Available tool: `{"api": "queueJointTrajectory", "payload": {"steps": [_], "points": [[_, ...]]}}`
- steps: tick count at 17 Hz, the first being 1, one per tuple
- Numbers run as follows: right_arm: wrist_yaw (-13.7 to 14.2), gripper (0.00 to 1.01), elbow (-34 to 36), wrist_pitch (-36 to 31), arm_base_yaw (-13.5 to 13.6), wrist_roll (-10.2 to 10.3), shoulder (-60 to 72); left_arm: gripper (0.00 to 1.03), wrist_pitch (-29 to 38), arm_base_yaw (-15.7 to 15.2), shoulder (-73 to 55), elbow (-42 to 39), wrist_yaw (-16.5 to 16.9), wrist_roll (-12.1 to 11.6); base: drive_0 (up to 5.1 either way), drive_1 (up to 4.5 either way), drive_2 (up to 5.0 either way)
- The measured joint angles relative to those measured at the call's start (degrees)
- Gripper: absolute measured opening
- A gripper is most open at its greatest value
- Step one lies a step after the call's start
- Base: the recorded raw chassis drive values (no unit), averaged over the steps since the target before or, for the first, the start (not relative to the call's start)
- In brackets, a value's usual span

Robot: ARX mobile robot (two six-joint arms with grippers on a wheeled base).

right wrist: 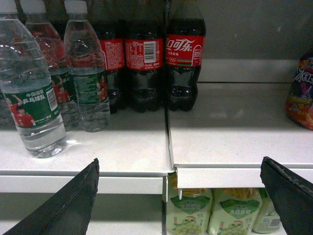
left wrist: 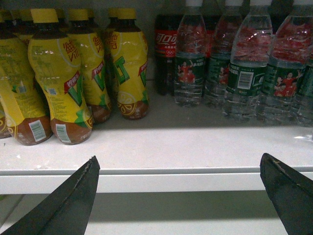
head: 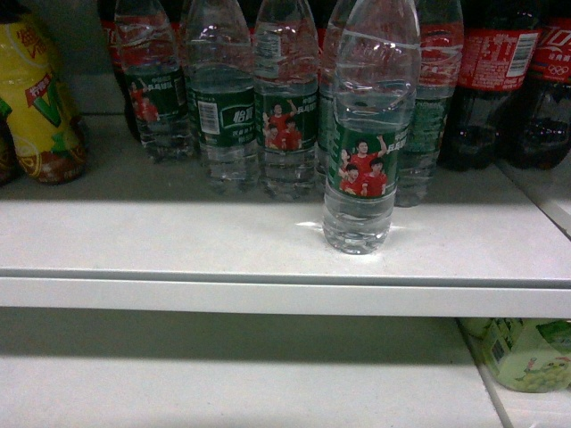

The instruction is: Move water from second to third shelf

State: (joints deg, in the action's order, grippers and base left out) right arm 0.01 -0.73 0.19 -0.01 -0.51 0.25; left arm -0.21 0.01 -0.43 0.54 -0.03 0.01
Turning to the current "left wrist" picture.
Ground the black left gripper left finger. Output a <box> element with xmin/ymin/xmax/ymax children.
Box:
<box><xmin>2</xmin><ymin>156</ymin><xmax>100</xmax><ymax>235</ymax></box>

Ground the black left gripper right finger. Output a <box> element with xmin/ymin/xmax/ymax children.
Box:
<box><xmin>260</xmin><ymin>153</ymin><xmax>313</xmax><ymax>235</ymax></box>

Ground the clear water bottle players label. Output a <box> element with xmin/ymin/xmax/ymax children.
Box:
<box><xmin>256</xmin><ymin>0</ymin><xmax>313</xmax><ymax>125</ymax></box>

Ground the clear water bottle barcode label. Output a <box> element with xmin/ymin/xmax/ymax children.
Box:
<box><xmin>223</xmin><ymin>0</ymin><xmax>273</xmax><ymax>122</ymax></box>

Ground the white metal shelf board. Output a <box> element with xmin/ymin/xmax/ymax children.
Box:
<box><xmin>0</xmin><ymin>89</ymin><xmax>313</xmax><ymax>194</ymax></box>

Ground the clear water bottle far right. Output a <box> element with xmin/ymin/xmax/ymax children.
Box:
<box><xmin>292</xmin><ymin>54</ymin><xmax>313</xmax><ymax>127</ymax></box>

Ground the clear water bottle green label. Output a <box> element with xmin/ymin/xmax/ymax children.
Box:
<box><xmin>174</xmin><ymin>0</ymin><xmax>207</xmax><ymax>107</ymax></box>

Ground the yellow lemon tea bottle edge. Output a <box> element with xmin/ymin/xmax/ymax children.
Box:
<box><xmin>0</xmin><ymin>105</ymin><xmax>11</xmax><ymax>139</ymax></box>

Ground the yellow lemon tea bottle left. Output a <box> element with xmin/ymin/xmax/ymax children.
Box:
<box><xmin>0</xmin><ymin>15</ymin><xmax>52</xmax><ymax>145</ymax></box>

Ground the yellow lemon tea bottle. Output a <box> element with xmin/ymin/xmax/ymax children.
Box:
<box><xmin>110</xmin><ymin>8</ymin><xmax>149</xmax><ymax>120</ymax></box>
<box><xmin>68</xmin><ymin>8</ymin><xmax>112</xmax><ymax>124</ymax></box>
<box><xmin>0</xmin><ymin>15</ymin><xmax>52</xmax><ymax>145</ymax></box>
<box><xmin>28</xmin><ymin>8</ymin><xmax>93</xmax><ymax>144</ymax></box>

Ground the yellow lemon tea bottle front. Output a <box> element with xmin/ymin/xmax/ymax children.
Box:
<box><xmin>28</xmin><ymin>8</ymin><xmax>93</xmax><ymax>144</ymax></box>

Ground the yellow lemon tea bottle right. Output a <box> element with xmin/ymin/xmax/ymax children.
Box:
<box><xmin>110</xmin><ymin>8</ymin><xmax>149</xmax><ymax>120</ymax></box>

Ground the yellow lemon tea bottle middle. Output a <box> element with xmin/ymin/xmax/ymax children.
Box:
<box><xmin>68</xmin><ymin>8</ymin><xmax>112</xmax><ymax>124</ymax></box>

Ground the dark cola bottle red label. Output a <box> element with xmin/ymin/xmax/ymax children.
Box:
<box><xmin>154</xmin><ymin>14</ymin><xmax>182</xmax><ymax>95</ymax></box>

